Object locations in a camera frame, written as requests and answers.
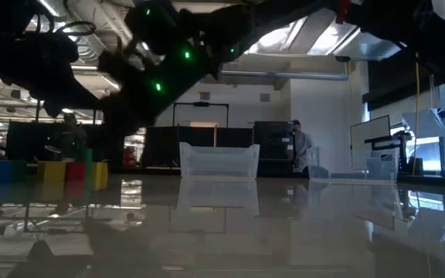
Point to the green cube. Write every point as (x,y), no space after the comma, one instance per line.
(87,154)

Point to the small red cube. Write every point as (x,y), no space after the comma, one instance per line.
(75,171)

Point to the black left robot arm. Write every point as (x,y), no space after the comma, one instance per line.
(21,54)

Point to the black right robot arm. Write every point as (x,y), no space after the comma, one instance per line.
(419,27)

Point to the black partition panel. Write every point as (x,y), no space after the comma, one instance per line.
(25,139)
(160,146)

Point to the red objects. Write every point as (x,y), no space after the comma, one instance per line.
(130,156)

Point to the person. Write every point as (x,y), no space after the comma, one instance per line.
(70,135)
(303,146)

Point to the clear plastic bin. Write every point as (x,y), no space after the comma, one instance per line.
(361,170)
(218,162)

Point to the white round lamp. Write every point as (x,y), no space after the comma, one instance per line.
(52,149)

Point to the black cabinet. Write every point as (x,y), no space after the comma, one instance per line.
(270,135)

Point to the grey horizontal pipe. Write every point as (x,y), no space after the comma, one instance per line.
(303,75)

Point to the whiteboard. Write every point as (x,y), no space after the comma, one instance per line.
(369,135)

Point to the black monitor stand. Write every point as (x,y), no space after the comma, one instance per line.
(384,141)

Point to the white hanging sheet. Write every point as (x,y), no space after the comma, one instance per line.
(423,123)

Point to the round silver duct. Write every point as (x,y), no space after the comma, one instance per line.
(102,19)

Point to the black frame stand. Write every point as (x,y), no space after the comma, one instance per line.
(201,104)

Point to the wall vent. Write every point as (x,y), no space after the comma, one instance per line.
(204,96)
(265,97)

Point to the dome camera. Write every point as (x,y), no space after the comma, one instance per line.
(342,58)

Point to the rectangular metal duct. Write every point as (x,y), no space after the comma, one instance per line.
(373,48)

